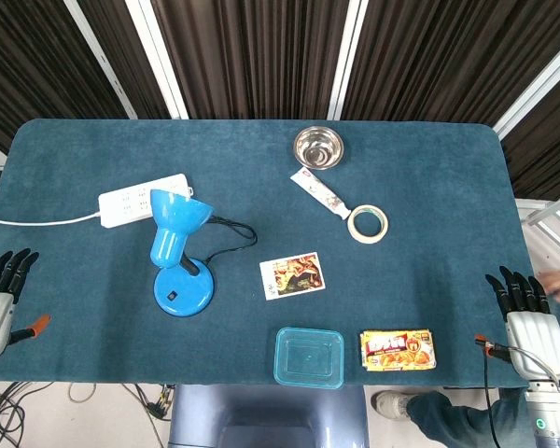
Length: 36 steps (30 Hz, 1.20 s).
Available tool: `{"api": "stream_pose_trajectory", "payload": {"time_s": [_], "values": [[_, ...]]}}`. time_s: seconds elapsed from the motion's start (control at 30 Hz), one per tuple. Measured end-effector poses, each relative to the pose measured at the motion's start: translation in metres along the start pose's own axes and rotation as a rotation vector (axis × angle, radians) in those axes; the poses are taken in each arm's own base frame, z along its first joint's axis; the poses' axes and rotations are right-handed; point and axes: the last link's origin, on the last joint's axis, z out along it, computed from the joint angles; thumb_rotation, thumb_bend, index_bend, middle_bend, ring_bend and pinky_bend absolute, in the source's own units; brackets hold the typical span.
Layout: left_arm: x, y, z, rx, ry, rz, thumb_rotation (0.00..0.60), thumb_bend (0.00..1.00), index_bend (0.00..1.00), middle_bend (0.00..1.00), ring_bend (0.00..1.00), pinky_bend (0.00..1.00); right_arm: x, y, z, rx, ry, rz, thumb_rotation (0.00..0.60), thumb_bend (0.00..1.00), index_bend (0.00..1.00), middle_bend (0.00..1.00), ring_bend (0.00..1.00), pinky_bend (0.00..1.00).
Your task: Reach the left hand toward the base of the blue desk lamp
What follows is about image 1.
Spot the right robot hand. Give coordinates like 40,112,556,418
474,265,560,382

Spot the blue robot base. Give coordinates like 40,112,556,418
167,383,371,448

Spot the blue desk lamp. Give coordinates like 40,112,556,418
148,189,216,318

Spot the person's blue trouser leg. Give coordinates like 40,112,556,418
404,386,538,448

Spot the yellow snack box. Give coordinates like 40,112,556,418
358,328,437,372

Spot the person's white shoe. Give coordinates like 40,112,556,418
370,389,419,420

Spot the white power strip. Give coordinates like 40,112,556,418
97,173,195,230

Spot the masking tape roll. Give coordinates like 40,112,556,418
347,203,389,245

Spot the clear blue plastic container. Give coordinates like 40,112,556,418
273,326,346,390

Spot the printed picture card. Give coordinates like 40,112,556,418
259,251,327,301

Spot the white toothpaste tube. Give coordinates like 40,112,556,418
289,166,352,220

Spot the blue table cloth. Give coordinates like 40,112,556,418
0,118,538,389

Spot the stainless steel bowl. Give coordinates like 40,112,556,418
293,125,345,171

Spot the black cable on right hand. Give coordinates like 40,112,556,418
481,347,503,448

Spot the white power strip cable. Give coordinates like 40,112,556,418
0,212,102,231

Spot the floor cable bundle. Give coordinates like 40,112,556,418
0,381,176,448

